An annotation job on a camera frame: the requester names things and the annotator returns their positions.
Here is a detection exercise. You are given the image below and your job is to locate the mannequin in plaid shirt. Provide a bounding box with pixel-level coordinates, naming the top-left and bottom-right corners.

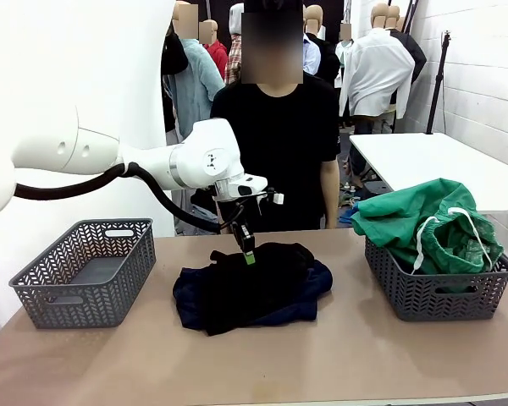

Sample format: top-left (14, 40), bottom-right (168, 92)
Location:
top-left (224, 3), bottom-right (246, 85)

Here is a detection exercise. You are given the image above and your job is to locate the mannequin in black jacket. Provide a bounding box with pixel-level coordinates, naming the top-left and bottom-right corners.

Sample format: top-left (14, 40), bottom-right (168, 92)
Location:
top-left (304, 4), bottom-right (343, 86)

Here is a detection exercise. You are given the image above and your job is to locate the person's left forearm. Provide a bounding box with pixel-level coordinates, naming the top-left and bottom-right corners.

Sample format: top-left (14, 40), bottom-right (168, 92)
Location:
top-left (319, 159), bottom-right (341, 219)

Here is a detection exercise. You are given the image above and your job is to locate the white table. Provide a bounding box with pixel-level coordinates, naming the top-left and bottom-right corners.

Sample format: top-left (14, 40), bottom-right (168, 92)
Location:
top-left (349, 132), bottom-right (508, 212)

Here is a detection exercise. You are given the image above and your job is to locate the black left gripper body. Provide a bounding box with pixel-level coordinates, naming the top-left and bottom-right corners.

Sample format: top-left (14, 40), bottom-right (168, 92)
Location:
top-left (217, 197), bottom-right (260, 239)

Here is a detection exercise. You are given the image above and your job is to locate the grey plastic woven basket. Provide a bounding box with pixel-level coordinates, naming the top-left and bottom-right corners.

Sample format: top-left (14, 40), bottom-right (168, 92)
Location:
top-left (363, 234), bottom-right (508, 322)
top-left (8, 218), bottom-right (157, 330)

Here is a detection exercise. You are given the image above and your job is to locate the green trousers white drawstring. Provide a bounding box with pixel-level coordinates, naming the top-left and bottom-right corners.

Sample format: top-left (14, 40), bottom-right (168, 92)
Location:
top-left (350, 177), bottom-right (505, 294)

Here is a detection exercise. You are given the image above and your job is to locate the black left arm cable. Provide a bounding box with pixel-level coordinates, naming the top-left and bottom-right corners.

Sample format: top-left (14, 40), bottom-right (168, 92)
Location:
top-left (14, 162), bottom-right (222, 234)

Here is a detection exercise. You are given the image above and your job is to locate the blue cloth on floor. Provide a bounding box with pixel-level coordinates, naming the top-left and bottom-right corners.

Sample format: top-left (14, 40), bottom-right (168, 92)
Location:
top-left (339, 201), bottom-right (361, 226)

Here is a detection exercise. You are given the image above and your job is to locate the mannequin in dark coat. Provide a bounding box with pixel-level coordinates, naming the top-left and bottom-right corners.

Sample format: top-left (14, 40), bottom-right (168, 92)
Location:
top-left (395, 12), bottom-right (428, 85)

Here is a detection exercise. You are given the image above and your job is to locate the mannequin in blue shirt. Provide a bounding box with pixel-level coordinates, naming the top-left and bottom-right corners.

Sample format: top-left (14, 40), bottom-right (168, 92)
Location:
top-left (302, 32), bottom-right (323, 77)

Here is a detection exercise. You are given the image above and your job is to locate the person in black t-shirt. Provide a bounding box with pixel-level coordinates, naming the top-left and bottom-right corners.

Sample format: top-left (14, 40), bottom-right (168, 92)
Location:
top-left (210, 0), bottom-right (343, 234)

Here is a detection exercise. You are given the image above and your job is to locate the black tripod stand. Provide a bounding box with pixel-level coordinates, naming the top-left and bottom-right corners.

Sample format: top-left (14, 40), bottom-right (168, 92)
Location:
top-left (425, 30), bottom-right (452, 134)

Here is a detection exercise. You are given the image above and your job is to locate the large navy garment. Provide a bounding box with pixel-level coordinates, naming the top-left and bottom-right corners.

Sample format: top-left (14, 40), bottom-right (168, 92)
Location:
top-left (172, 258), bottom-right (334, 332)

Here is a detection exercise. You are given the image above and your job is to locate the black box under table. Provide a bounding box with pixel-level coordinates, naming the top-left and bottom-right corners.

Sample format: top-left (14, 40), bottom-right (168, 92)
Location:
top-left (359, 180), bottom-right (390, 200)

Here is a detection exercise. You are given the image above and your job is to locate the mannequin in teal fleece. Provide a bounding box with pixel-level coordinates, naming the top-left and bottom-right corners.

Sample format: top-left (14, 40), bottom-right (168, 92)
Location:
top-left (168, 0), bottom-right (226, 141)

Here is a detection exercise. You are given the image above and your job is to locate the mannequin in red shirt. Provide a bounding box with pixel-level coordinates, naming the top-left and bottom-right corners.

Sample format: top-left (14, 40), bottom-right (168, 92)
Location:
top-left (202, 19), bottom-right (229, 81)

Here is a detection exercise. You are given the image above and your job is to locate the black garment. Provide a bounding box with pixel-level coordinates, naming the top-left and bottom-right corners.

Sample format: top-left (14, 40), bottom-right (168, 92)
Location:
top-left (202, 241), bottom-right (319, 337)

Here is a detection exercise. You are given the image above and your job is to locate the mannequin in white jacket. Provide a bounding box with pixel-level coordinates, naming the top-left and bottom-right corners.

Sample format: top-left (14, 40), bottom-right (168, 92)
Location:
top-left (337, 2), bottom-right (417, 133)

